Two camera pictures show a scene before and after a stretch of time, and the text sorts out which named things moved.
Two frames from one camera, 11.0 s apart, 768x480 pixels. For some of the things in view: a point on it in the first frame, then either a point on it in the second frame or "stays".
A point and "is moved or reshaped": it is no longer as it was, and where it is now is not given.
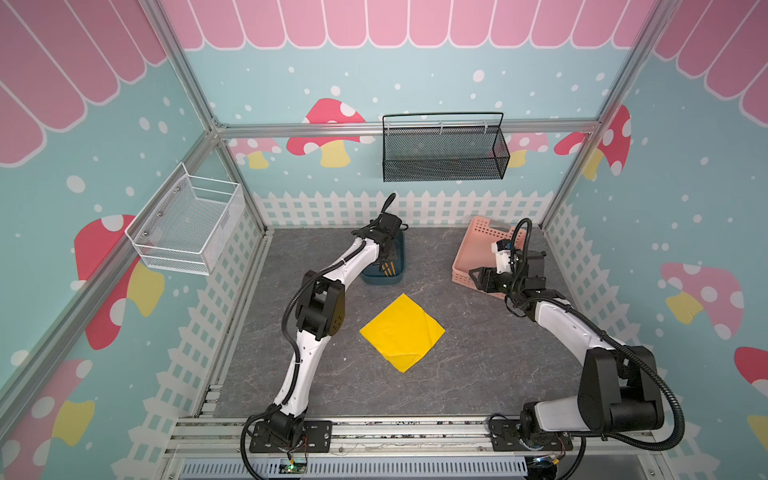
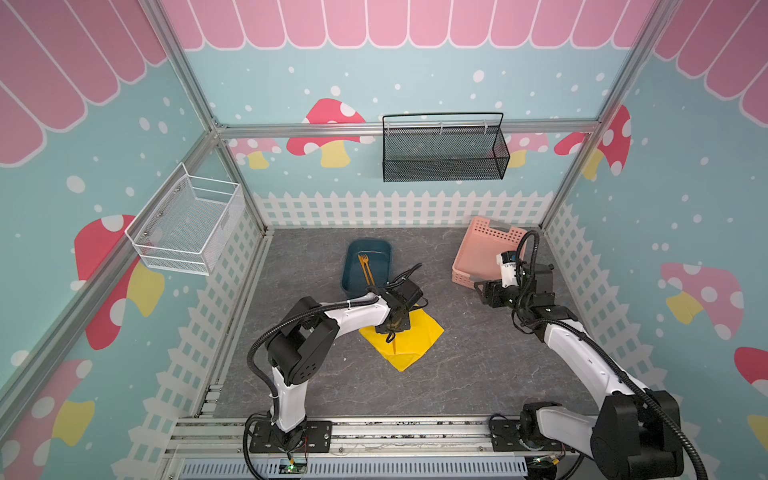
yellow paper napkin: (404, 333) stays
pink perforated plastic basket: (476, 250) stays
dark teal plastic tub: (374, 274) is moved or reshaped
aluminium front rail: (232, 436) stays
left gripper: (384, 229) -> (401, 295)
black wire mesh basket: (443, 154) stays
